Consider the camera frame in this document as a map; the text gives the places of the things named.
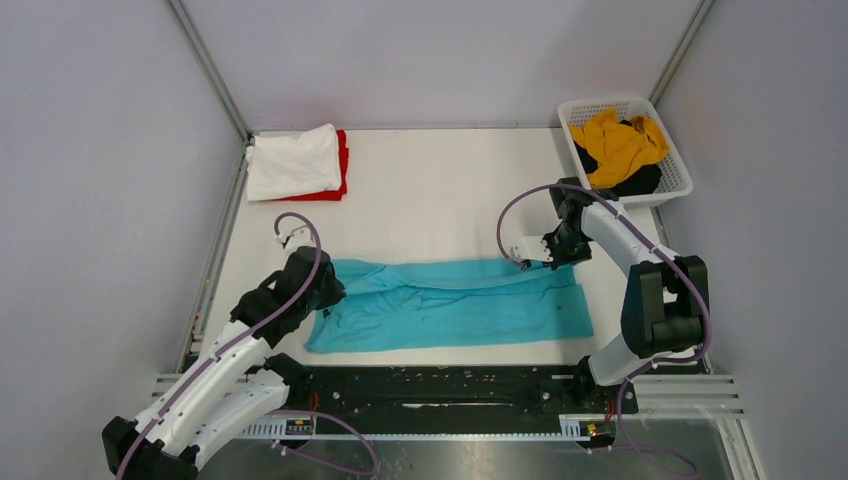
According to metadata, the left corner aluminium post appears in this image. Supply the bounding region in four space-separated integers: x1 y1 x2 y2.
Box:
164 0 252 143

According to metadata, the turquoise t-shirt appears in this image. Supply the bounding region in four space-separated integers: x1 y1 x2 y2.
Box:
304 258 594 354

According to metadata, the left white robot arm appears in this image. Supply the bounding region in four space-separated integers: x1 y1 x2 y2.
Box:
102 246 345 479

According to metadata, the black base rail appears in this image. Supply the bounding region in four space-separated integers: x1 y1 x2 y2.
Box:
182 356 704 437

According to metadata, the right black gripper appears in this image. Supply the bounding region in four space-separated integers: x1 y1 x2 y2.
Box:
537 227 593 271

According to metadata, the yellow t-shirt in basket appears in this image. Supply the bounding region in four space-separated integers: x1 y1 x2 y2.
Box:
568 108 671 189

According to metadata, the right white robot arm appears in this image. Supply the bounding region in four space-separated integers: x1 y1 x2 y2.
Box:
541 178 711 412

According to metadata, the red folded t-shirt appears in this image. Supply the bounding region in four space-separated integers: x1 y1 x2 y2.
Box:
281 130 350 202

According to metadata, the corner aluminium post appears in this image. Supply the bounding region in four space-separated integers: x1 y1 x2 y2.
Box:
164 0 252 143
648 0 716 106

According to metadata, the white folded t-shirt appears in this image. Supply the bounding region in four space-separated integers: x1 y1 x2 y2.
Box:
245 124 343 202

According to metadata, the right table edge rail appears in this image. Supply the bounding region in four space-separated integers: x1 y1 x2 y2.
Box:
650 207 715 375

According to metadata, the table edge rail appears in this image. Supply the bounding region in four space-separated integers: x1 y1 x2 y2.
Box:
174 137 254 373
650 207 715 375

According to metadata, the white slotted cable duct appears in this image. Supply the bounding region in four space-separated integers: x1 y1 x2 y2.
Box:
235 415 600 442

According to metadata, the right corner aluminium post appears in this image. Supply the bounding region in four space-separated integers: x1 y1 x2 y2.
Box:
648 0 716 106

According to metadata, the black t-shirt in basket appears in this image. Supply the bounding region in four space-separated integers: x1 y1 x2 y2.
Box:
573 141 662 197

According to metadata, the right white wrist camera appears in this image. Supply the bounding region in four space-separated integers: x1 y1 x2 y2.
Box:
507 236 552 270

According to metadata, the white plastic basket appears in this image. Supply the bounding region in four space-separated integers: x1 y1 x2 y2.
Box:
557 96 693 207

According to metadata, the left table edge rail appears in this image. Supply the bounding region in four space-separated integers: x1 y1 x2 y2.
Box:
174 137 254 373

